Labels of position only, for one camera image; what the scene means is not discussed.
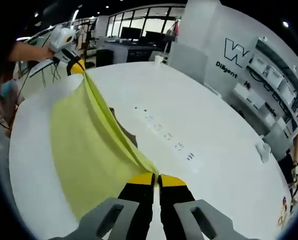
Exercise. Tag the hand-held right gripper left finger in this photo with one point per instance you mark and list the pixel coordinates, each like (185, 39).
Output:
(138, 212)

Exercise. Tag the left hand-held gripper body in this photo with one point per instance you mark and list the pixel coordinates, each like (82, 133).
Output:
(62, 38)

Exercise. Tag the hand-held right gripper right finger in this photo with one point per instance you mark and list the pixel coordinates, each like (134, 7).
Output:
(173, 215)

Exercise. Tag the yellow grey blue garment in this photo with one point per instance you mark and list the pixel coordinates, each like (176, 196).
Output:
(84, 137)

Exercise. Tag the light grey side desk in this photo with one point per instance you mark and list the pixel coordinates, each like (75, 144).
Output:
(118, 46)

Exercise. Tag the black computer monitor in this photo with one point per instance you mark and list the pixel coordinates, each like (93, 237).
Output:
(130, 33)
(155, 37)

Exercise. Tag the pink and blue cloth pile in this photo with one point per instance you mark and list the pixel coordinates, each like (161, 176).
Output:
(7, 107)

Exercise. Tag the white cup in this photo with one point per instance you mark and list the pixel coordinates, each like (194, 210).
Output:
(158, 60)

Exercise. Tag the black framed glass partition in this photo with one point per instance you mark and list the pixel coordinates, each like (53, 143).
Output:
(153, 22)

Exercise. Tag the pink hanging cloth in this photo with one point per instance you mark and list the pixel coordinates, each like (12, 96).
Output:
(178, 28)

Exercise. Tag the small white object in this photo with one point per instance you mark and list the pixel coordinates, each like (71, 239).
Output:
(263, 150)

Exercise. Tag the row of white storage boxes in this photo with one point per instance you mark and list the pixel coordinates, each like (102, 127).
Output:
(271, 72)

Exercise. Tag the grey metal shelf rack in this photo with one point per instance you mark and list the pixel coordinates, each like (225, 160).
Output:
(268, 48)

